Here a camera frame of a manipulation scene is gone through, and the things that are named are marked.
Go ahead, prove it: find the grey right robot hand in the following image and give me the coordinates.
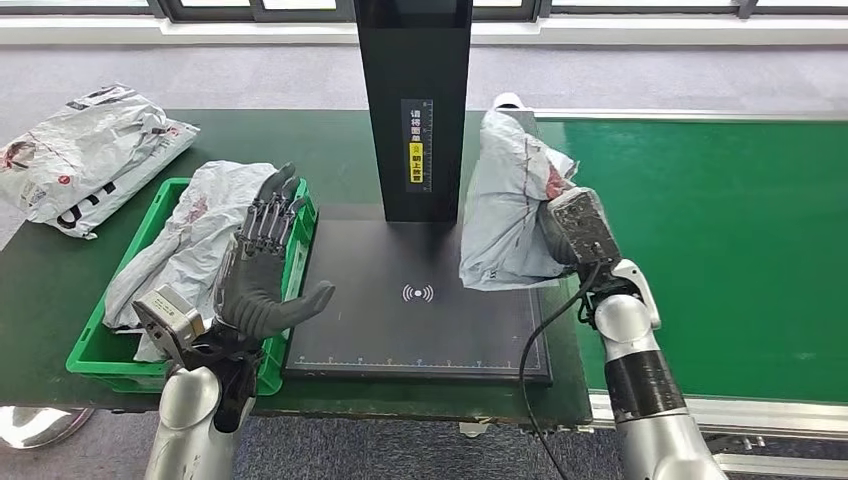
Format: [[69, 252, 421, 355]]
[[537, 198, 578, 266]]

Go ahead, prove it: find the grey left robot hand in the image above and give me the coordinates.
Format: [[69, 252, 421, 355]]
[[221, 162, 336, 333]]

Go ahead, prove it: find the flat white black-lettered parcel bag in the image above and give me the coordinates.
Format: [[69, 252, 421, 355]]
[[39, 119, 200, 240]]

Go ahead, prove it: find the green conveyor belt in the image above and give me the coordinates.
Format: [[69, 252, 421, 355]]
[[536, 119, 848, 405]]

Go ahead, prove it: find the crumpled white parcel bag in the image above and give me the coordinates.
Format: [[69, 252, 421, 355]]
[[0, 82, 170, 223]]

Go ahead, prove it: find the black yellow column label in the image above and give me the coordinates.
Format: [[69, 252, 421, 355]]
[[400, 99, 435, 193]]

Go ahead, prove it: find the green plastic crate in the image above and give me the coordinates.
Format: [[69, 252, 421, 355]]
[[66, 177, 319, 397]]

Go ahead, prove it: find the black scanner column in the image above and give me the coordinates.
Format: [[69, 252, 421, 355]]
[[354, 0, 474, 223]]

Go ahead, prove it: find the white window sill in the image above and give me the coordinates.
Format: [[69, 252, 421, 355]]
[[0, 14, 848, 48]]

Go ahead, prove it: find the shiny chrome round foot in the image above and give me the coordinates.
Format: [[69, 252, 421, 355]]
[[0, 407, 94, 452]]

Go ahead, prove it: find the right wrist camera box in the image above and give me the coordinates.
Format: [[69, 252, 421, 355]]
[[548, 187, 623, 268]]

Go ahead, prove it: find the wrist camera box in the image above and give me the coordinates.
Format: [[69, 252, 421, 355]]
[[132, 284, 207, 369], [548, 187, 623, 268]]

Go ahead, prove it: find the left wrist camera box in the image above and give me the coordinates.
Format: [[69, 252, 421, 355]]
[[132, 284, 207, 369]]

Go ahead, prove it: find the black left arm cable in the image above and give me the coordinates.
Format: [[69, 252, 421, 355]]
[[182, 334, 263, 435]]

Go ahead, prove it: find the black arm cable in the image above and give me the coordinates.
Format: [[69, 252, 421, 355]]
[[518, 261, 604, 480], [182, 334, 263, 435]]

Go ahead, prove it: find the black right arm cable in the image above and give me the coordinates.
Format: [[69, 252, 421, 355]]
[[518, 261, 604, 480]]

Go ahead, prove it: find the black scanner base plate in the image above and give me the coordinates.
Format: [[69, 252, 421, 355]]
[[283, 205, 553, 386]]

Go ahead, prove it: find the dark window frame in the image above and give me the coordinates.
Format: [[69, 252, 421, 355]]
[[0, 0, 848, 21]]

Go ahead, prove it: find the aluminium conveyor frame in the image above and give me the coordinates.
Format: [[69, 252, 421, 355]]
[[529, 107, 848, 480]]

